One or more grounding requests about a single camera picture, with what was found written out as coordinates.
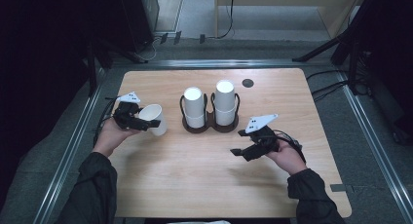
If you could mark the small dark floor bracket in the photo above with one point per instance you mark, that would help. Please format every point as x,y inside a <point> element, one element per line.
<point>177,37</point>
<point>164,38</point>
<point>202,39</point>

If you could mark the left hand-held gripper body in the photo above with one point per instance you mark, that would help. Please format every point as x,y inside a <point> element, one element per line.
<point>125,118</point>

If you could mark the white paper cup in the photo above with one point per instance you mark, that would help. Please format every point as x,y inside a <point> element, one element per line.
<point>152,113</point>
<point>225,95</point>
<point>225,118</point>
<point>194,102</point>
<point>195,121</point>

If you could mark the black tripod stand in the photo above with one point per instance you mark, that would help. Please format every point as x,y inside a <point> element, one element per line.
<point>350,39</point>

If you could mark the light wooden cabinet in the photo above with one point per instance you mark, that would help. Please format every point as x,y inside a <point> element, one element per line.
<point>337,13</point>

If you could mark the person's right hand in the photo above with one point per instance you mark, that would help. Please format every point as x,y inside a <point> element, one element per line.
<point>289,159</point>

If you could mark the dark brown double cup holder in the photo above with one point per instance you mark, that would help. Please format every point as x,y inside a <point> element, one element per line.
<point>210,120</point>

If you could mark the grey tape strip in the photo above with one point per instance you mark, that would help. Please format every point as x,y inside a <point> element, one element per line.
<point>341,187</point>

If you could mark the metal floor rail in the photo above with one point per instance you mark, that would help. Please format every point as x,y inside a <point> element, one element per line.
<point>65,159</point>
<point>373,136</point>

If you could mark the black metal stand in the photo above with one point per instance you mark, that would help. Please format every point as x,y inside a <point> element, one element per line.
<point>97,55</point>

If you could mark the round black table grommet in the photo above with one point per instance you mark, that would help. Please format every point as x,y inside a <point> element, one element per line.
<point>247,83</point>

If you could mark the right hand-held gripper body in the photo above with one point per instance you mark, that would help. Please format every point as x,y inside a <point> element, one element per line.
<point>264,141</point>

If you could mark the black cabinet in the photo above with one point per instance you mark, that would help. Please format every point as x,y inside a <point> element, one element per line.
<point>136,19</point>

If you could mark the person's left hand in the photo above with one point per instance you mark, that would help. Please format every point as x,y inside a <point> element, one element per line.
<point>108,138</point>

